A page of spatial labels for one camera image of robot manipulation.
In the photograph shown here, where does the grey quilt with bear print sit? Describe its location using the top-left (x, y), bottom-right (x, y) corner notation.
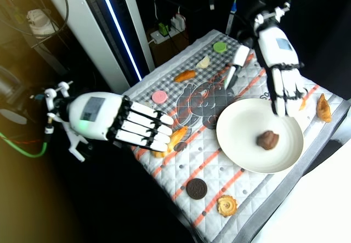
top-left (122, 29), bottom-right (351, 243)

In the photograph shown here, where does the toy green sandwich cookie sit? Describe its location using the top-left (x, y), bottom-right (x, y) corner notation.
top-left (213, 42), bottom-right (228, 54)

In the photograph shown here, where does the toy pink sandwich cookie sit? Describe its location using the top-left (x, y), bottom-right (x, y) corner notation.
top-left (152, 90), bottom-right (168, 104)

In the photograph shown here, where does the white shoe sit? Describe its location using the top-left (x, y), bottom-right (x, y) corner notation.
top-left (26, 9), bottom-right (60, 36)

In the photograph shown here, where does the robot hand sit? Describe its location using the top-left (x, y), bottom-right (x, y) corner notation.
top-left (224, 25), bottom-right (308, 117)
top-left (68, 91), bottom-right (188, 153)

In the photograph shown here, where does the toy chocolate sandwich cookie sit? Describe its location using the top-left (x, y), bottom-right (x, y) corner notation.
top-left (186, 178), bottom-right (208, 200)

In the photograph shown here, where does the white round plate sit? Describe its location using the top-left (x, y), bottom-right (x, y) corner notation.
top-left (216, 98), bottom-right (304, 174)

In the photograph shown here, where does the brown meat chunk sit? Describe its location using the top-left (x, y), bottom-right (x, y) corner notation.
top-left (256, 130), bottom-right (280, 151)

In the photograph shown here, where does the toy white dumpling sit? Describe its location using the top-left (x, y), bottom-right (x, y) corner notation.
top-left (195, 55), bottom-right (211, 70)

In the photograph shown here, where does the brown cardboard box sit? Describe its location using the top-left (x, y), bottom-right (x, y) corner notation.
top-left (150, 33), bottom-right (190, 67)

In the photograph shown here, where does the white column with blue light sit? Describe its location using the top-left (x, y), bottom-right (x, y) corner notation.
top-left (38, 0), bottom-right (156, 93)

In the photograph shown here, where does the green cable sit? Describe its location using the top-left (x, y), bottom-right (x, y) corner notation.
top-left (0, 132), bottom-right (49, 159)

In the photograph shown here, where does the black cable loop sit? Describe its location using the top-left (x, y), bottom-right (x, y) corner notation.
top-left (0, 0), bottom-right (69, 38)

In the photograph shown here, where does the toy butter cookie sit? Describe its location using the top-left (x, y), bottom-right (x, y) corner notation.
top-left (216, 195), bottom-right (238, 218)

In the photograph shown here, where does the white charger plug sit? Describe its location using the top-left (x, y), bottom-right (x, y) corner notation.
top-left (169, 14), bottom-right (187, 31)

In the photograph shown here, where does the white power strip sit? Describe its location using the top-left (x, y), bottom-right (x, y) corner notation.
top-left (149, 29), bottom-right (190, 45)

